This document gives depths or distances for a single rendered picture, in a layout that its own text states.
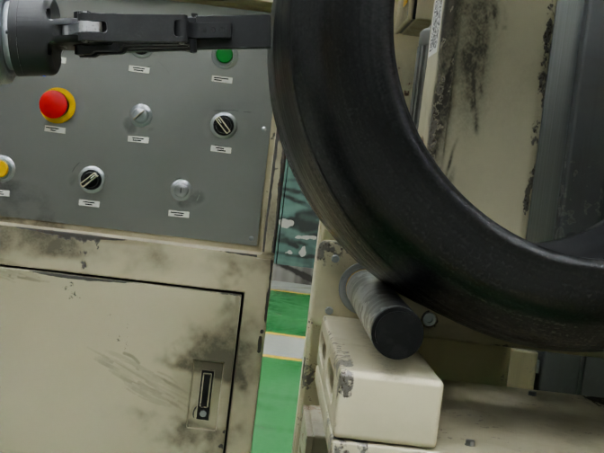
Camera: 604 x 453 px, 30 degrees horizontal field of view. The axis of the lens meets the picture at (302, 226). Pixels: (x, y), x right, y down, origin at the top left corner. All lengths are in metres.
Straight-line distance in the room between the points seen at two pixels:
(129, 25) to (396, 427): 0.42
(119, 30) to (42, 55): 0.08
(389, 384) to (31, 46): 0.44
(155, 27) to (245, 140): 0.63
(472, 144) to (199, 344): 0.52
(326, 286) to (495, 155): 0.25
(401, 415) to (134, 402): 0.73
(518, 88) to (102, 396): 0.73
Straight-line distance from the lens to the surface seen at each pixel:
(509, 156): 1.33
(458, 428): 1.08
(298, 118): 0.97
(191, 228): 1.64
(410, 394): 0.96
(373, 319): 0.96
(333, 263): 1.29
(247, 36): 1.06
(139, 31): 1.03
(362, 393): 0.96
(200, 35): 1.05
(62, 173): 1.66
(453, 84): 1.33
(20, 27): 1.05
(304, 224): 9.99
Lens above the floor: 1.03
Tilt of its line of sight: 3 degrees down
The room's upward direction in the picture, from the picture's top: 7 degrees clockwise
